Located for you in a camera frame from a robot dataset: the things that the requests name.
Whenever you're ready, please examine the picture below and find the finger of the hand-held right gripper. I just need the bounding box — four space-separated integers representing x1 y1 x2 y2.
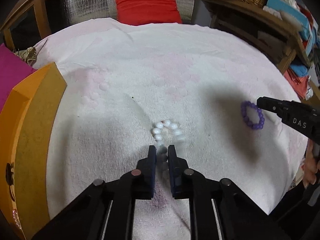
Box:
257 96 286 117

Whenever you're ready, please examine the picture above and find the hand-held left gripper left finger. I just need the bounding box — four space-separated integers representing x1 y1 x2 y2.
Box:
32 145 157 240

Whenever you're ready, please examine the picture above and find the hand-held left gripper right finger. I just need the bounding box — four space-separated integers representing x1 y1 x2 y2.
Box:
168 145 290 240

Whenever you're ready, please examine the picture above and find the purple bead bracelet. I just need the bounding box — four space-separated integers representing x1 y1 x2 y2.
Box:
241 101 265 130

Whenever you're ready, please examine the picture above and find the white bead bracelet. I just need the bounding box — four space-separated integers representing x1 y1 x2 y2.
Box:
151 120 186 178

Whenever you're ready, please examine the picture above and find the orange jewelry box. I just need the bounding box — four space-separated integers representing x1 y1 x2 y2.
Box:
0 62 67 240

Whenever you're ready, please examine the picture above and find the person's right hand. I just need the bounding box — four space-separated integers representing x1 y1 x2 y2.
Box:
303 140 320 189

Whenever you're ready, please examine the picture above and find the stack of folded cloths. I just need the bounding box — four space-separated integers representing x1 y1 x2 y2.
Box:
285 65 313 98

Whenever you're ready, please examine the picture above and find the light blue box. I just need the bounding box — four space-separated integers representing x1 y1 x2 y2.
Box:
266 0 309 28

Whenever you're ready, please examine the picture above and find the wooden shelf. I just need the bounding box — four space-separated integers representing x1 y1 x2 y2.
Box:
200 0 320 73

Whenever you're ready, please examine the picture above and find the white towel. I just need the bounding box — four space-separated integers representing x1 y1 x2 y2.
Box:
32 17 309 240

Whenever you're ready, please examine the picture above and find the red cushion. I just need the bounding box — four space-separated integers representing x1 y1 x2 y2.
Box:
114 0 183 26

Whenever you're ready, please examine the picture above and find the crumpled beige paper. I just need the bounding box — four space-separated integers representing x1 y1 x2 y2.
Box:
14 40 48 65

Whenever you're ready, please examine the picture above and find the magenta box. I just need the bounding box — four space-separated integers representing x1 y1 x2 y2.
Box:
0 43 38 111

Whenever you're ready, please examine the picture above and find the wooden frame furniture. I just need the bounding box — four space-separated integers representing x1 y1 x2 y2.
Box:
1 0 63 48

